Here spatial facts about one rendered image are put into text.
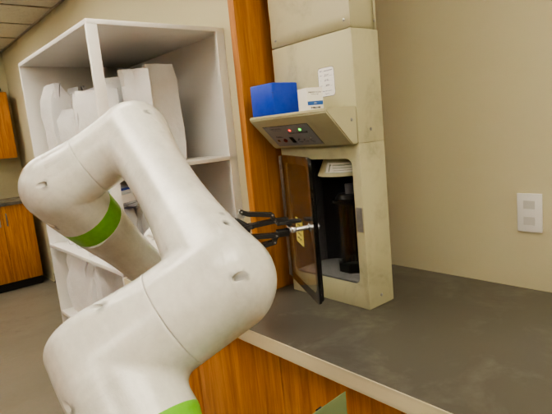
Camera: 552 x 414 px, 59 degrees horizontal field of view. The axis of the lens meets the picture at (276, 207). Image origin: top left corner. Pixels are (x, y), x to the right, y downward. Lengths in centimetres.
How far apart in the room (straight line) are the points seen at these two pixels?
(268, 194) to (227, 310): 106
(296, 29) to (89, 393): 117
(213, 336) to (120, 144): 39
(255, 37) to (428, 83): 58
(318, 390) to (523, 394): 47
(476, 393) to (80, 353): 74
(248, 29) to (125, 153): 88
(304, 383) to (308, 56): 89
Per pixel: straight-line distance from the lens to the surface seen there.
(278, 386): 140
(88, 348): 58
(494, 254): 168
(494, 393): 106
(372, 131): 138
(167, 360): 57
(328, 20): 141
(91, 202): 93
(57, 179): 89
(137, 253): 106
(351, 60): 134
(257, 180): 156
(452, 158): 168
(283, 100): 144
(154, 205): 69
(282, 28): 154
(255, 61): 159
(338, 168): 143
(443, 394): 105
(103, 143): 88
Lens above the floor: 147
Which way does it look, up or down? 9 degrees down
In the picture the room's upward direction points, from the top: 6 degrees counter-clockwise
